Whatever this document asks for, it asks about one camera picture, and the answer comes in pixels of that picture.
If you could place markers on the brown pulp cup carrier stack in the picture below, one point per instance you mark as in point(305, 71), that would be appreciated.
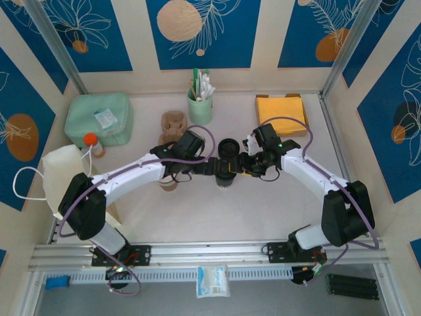
point(172, 121)

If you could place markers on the brown kraft paper cup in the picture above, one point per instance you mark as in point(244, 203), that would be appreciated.
point(169, 187)

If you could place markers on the white paper takeout bag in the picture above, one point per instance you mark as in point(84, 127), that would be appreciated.
point(59, 171)

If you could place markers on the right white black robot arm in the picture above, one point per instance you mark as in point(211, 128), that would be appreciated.
point(312, 171)

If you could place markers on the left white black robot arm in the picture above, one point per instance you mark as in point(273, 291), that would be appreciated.
point(131, 174)

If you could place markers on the mint green utensil holder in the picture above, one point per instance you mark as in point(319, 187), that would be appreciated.
point(200, 112)

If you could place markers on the yellow paper napkin stack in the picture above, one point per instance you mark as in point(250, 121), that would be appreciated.
point(279, 110)

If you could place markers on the brown cardboard napkin tray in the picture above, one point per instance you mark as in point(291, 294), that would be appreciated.
point(307, 126)

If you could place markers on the wooden stirrer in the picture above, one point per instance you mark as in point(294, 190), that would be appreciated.
point(192, 90)

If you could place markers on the white wrapped straw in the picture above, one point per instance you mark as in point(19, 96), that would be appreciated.
point(204, 85)
point(210, 90)

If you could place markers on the green wrapped straw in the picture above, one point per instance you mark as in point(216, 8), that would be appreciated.
point(196, 79)

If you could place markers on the small clear wipe packet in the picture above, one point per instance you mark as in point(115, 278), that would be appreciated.
point(106, 118)

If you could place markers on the orange cap small bottle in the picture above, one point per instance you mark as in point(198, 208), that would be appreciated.
point(95, 146)

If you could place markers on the white blue wet wipes packet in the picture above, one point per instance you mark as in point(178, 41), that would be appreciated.
point(212, 281)

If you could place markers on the mint green zip pouch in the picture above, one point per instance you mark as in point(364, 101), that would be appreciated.
point(82, 112)

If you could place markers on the black ribbed plastic block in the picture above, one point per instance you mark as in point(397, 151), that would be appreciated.
point(352, 286)

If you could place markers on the small blue plastic piece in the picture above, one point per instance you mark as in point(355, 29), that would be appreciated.
point(57, 283)

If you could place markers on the aluminium table side rail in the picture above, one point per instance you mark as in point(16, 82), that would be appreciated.
point(335, 131)

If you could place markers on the aluminium mounting rail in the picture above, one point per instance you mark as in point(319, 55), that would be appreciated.
point(210, 251)

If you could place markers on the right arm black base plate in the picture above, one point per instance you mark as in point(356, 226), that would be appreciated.
point(276, 252)

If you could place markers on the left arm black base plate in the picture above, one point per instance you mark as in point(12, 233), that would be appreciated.
point(141, 255)

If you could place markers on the aluminium frame post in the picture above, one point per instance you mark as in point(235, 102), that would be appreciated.
point(345, 46)
point(59, 46)

